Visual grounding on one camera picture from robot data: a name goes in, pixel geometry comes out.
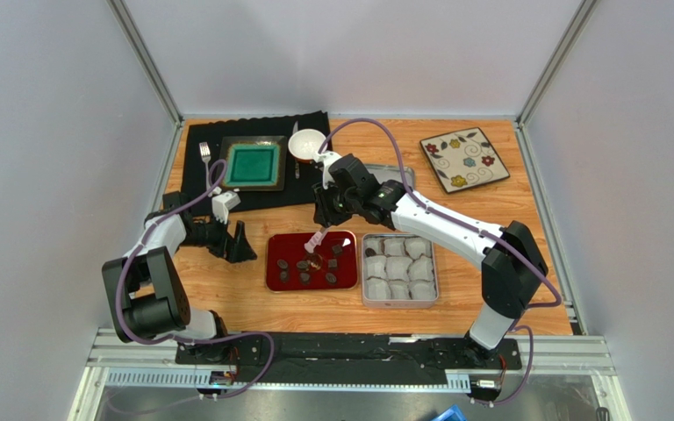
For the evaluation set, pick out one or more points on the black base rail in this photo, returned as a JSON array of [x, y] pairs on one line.
[[349, 360]]

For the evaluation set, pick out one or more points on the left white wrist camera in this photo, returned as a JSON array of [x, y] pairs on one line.
[[222, 202]]

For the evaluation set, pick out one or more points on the white bowl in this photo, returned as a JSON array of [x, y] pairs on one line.
[[304, 145]]

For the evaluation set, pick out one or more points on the silver fork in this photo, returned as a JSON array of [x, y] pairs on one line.
[[206, 157]]

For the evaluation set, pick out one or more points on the blue plastic bin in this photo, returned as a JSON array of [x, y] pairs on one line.
[[453, 413]]

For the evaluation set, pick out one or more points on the silver tin lid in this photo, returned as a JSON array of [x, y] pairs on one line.
[[384, 173]]

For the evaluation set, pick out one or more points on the pink handled metal tongs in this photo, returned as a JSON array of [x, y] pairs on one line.
[[314, 242]]

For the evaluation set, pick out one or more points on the green square plate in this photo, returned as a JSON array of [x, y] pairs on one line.
[[254, 163]]

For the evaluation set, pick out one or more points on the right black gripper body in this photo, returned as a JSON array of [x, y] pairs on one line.
[[326, 210]]

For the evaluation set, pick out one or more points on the silver knife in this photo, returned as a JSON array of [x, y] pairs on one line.
[[296, 163]]

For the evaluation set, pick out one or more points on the red lacquer tray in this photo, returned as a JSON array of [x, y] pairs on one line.
[[290, 247]]

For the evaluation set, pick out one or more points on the floral square plate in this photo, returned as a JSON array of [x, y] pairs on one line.
[[463, 160]]

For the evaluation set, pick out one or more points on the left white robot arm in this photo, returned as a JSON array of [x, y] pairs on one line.
[[147, 299]]

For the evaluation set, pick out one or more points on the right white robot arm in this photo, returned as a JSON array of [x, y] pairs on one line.
[[511, 264]]

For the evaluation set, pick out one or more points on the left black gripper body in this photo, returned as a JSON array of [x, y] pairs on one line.
[[211, 236]]

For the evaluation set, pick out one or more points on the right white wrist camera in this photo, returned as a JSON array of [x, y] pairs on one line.
[[326, 159]]

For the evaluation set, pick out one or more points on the silver tin with paper cups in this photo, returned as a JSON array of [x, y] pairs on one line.
[[402, 275]]

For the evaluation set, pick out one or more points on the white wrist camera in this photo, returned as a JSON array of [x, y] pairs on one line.
[[222, 202], [326, 159]]

